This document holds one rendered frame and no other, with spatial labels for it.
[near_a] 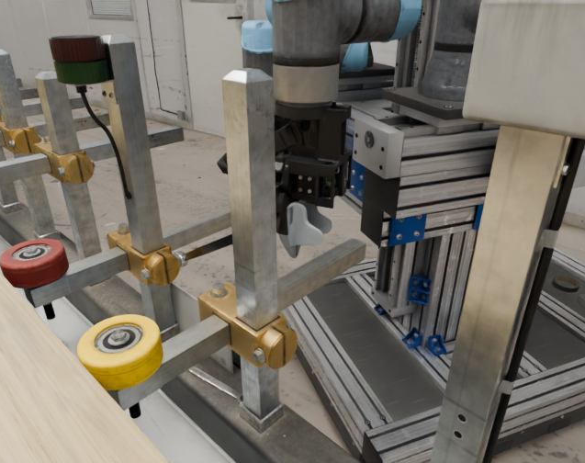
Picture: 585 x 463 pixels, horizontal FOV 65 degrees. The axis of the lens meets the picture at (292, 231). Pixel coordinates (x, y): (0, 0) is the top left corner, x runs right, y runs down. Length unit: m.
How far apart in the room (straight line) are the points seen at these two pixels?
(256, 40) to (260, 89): 0.39
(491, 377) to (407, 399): 1.04
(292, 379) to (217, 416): 1.03
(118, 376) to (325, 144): 0.33
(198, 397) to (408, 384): 0.84
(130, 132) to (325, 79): 0.28
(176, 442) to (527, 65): 0.67
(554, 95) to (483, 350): 0.18
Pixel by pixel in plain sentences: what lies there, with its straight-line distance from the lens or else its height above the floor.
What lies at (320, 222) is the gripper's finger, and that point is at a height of 0.94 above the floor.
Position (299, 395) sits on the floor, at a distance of 1.66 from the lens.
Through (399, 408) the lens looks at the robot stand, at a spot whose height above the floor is 0.21.
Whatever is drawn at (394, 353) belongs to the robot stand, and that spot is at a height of 0.21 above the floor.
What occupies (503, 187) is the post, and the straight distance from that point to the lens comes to 0.31.
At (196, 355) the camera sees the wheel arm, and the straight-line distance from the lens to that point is 0.56.
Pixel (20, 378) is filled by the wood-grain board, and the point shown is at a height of 0.90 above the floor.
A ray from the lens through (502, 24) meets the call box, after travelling 0.28.
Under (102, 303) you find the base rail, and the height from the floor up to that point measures 0.70.
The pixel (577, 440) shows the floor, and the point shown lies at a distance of 1.78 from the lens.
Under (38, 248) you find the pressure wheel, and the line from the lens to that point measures 0.73.
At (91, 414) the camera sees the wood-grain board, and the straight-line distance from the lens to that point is 0.45.
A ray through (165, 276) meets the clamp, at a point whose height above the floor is 0.84.
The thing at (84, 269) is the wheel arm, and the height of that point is 0.86.
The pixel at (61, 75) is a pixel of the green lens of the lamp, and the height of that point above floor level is 1.13.
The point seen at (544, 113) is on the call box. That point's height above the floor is 1.16.
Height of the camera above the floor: 1.21
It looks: 27 degrees down
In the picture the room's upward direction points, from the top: straight up
